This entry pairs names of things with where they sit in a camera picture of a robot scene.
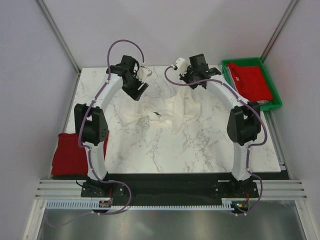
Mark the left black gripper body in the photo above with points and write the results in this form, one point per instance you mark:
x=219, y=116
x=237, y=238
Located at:
x=135, y=84

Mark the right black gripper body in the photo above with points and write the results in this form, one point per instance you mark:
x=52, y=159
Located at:
x=188, y=76

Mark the white printed t shirt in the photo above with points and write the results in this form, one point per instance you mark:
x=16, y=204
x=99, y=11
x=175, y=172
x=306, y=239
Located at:
x=173, y=112

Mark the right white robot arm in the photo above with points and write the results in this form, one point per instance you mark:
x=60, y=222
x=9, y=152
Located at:
x=244, y=120

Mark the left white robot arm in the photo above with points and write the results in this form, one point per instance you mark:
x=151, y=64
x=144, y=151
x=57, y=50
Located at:
x=89, y=118

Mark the red t shirt in bin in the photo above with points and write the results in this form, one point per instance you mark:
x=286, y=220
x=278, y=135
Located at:
x=250, y=82

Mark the green plastic bin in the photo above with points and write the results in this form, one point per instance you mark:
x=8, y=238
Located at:
x=249, y=77

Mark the folded red t shirt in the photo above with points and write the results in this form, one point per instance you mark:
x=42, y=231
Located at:
x=69, y=159

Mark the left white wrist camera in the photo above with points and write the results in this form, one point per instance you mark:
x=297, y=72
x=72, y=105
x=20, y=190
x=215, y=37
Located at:
x=143, y=73

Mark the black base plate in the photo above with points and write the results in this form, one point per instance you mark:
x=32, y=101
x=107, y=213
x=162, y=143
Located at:
x=115, y=187

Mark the light blue cable duct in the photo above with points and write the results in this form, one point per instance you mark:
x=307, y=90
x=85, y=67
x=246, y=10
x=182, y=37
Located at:
x=63, y=204

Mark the aluminium frame rail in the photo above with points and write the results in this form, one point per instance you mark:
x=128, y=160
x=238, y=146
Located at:
x=268, y=189

